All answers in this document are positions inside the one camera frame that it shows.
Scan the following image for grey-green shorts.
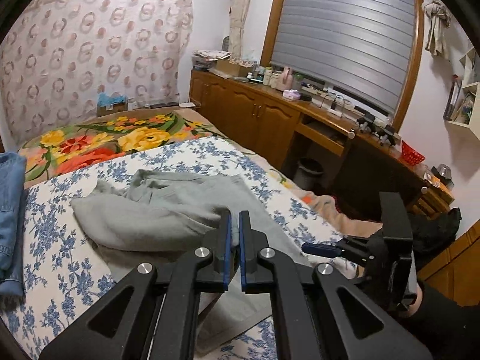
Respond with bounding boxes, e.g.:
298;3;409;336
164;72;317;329
69;168;314;353

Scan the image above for dark waste bin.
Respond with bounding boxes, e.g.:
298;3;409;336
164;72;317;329
293;158;325;190

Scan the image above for red plastic basket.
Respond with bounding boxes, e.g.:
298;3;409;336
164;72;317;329
401;141;425;166

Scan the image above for long wooden cabinet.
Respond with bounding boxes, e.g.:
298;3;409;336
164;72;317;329
190;70;453;220

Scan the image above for blue floral white quilt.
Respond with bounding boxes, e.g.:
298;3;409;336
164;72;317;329
1;136;341;359

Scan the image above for pink bottle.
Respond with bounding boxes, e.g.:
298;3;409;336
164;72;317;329
277;67;294;91

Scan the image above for colourful flower blanket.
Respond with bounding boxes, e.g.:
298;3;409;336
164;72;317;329
19;106;222;188

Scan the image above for folded blue jeans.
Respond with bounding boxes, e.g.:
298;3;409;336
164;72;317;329
0;152;26;297

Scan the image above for grey window blind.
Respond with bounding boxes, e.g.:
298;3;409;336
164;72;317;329
271;0;416;115

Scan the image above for box with blue item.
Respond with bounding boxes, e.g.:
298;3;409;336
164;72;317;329
97;92;128;116

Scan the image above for stack of papers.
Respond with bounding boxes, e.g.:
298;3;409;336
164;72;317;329
192;50;230;71

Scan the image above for hanging beige cloth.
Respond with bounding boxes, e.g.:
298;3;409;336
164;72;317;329
422;0;451;60

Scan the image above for patterned lace curtain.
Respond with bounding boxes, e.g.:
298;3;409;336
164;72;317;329
1;0;194;144

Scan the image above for tied beige side curtain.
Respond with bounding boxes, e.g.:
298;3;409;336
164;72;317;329
229;0;251;59

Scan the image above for white wall shelf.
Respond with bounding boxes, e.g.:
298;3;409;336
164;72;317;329
443;47;479;141

